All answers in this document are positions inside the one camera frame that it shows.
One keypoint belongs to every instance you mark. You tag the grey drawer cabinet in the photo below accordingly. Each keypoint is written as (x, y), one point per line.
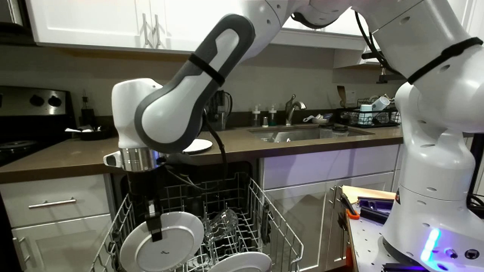
(61, 236)

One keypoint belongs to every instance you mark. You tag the black dish drying rack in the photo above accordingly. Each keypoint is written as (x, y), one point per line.
(368, 118)

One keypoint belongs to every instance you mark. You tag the black plastic rack attachment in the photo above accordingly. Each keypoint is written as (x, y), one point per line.
(265, 227)

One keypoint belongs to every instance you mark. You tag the chrome faucet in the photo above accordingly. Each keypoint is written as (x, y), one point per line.
(290, 108)

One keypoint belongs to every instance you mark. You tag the black clamp parts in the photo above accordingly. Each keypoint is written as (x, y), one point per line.
(376, 209)

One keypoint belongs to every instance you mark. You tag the brown kitchen countertop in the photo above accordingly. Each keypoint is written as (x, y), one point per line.
(61, 156)

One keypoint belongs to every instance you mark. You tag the black stainless stove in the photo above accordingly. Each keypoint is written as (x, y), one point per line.
(35, 100)

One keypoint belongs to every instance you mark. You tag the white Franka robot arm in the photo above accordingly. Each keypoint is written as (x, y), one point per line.
(439, 167)

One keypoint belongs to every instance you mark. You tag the orange black hand tool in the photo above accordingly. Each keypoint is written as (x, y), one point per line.
(352, 213)

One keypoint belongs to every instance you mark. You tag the dark bottle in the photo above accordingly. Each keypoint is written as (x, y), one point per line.
(87, 114)

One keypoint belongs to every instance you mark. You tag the open stainless dishwasher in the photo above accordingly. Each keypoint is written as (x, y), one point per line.
(237, 168)

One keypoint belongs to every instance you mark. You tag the black coffee maker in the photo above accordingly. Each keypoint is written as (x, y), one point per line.
(221, 108)

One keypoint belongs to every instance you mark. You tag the wooden board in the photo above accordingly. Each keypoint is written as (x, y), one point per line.
(373, 192)

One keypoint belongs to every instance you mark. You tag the black tray with white items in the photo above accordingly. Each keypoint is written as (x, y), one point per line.
(96, 135)

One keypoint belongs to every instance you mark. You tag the stainless kitchen sink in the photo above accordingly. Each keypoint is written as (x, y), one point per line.
(303, 135)

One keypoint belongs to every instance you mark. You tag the white dinner plate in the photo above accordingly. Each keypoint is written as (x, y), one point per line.
(243, 263)
(176, 247)

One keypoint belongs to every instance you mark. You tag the grey sink cabinet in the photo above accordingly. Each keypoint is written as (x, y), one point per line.
(303, 171)

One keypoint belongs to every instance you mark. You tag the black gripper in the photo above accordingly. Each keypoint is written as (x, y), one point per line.
(144, 191)

